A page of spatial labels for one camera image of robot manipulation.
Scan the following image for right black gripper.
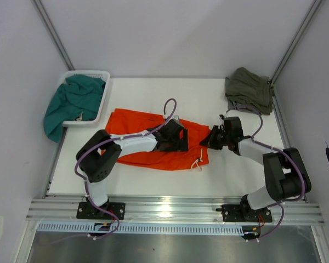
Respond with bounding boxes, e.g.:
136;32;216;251
201;125;231;151

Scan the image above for orange shorts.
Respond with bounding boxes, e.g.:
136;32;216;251
105;108;210;171

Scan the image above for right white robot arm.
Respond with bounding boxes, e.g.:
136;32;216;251
200;115;311;221

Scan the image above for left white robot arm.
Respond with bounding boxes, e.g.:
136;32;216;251
75;118;189;219

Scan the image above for grey folded shorts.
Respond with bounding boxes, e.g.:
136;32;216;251
228;99;249;111

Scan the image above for olive green folded shorts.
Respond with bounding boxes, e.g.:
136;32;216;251
225;67;274;115

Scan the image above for teal shorts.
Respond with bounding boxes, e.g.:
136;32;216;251
43;75;106;142

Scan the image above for white plastic basket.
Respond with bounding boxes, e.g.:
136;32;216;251
60;70;110;127

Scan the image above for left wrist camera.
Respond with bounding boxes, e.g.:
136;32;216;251
172;115;183;127

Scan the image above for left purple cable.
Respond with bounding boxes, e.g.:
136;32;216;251
74;98;178;242

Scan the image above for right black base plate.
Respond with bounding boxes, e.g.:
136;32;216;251
215;204;273;223

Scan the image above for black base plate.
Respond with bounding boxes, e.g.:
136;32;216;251
215;204;273;223
76;201;126;220

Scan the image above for white slotted cable duct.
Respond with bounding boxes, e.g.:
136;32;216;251
37;221;244;236

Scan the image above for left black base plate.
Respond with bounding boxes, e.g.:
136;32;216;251
76;201;126;220

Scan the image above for aluminium mounting rail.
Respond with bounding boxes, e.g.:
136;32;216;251
26;195;325;226

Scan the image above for left corner aluminium post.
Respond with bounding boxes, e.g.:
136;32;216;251
31;0;75;70

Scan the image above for corner aluminium post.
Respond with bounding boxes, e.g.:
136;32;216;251
31;0;75;70
269;0;324;85

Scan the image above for right corner aluminium post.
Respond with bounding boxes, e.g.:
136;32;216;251
269;0;324;85

